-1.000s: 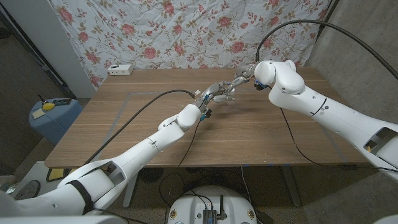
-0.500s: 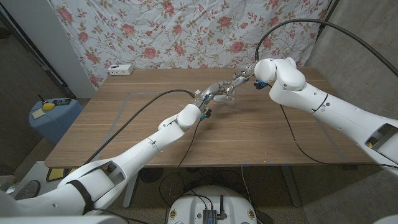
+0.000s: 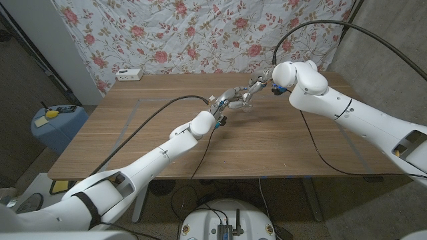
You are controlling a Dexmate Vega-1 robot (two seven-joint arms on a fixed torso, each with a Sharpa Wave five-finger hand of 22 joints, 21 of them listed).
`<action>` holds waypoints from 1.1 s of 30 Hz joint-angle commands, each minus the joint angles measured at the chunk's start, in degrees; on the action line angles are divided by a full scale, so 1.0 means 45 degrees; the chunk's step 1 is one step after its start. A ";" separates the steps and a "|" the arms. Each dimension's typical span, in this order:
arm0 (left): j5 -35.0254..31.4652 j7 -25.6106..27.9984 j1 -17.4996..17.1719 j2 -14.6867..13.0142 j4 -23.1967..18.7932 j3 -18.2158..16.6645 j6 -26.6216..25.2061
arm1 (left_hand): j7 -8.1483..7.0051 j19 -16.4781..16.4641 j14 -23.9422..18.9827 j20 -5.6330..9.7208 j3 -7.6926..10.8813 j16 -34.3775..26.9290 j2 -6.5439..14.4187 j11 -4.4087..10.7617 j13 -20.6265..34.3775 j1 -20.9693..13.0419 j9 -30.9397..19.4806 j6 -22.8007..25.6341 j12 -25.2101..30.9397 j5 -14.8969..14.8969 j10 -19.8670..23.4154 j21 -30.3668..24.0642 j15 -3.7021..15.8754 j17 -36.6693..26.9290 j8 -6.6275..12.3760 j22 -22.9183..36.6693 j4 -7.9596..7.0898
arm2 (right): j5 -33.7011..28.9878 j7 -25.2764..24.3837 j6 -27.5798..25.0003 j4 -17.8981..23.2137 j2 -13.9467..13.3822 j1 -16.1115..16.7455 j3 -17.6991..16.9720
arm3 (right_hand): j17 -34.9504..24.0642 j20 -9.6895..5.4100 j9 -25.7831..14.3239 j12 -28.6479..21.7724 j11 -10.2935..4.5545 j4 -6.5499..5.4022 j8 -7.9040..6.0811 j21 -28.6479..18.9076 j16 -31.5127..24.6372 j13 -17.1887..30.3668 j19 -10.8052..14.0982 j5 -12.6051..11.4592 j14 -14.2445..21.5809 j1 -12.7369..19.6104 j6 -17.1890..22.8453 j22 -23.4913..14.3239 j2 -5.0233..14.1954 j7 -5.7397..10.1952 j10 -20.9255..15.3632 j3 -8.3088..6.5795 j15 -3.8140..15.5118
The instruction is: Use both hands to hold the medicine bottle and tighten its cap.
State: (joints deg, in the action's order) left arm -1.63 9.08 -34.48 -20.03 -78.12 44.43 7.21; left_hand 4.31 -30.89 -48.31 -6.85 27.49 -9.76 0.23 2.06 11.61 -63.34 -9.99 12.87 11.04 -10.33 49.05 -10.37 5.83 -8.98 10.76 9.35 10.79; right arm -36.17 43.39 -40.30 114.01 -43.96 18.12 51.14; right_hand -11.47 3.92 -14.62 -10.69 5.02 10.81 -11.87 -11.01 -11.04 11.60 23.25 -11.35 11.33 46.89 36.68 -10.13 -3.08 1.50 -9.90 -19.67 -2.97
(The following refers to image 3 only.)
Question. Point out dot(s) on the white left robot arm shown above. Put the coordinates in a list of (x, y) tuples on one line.
[(150, 163)]

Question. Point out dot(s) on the clear plastic medicine bottle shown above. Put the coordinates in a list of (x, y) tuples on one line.
[(247, 107)]

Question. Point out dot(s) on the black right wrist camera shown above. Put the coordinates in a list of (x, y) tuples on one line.
[(278, 90)]

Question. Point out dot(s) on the black flat device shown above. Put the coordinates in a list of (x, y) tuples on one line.
[(66, 109)]

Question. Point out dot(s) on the grey table leg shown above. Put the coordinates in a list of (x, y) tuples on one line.
[(313, 200)]

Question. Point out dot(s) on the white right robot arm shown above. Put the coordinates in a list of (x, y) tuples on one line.
[(350, 110)]

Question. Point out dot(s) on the blue round stool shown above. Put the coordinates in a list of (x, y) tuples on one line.
[(60, 130)]

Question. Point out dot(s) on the black backdrop stand pole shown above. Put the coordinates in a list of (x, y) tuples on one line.
[(348, 23)]

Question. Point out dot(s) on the yellow rounded object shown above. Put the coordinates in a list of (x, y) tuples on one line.
[(52, 114)]

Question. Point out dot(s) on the white table leg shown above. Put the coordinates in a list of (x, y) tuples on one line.
[(140, 206)]

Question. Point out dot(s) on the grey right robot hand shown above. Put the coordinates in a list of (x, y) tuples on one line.
[(260, 80)]

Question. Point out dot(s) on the black router with antenna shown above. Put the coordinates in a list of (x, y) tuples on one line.
[(224, 231)]

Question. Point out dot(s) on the white power strip box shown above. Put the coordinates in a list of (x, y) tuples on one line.
[(129, 75)]

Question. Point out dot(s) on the yellow and black board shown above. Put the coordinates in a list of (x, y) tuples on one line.
[(61, 186)]

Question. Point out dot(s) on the floral backdrop cloth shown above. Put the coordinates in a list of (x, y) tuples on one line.
[(207, 40)]

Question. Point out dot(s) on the dark round floor plate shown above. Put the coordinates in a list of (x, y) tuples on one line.
[(28, 204)]

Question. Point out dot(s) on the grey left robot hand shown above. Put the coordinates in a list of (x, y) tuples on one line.
[(227, 98)]

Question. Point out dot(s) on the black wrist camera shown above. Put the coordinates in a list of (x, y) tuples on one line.
[(221, 121), (278, 90)]

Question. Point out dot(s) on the white robot torso base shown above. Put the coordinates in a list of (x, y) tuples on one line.
[(200, 223)]

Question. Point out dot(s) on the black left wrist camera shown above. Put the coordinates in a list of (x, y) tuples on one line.
[(221, 121)]

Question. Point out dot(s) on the pale yellow sticky note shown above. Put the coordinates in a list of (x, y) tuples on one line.
[(41, 122)]

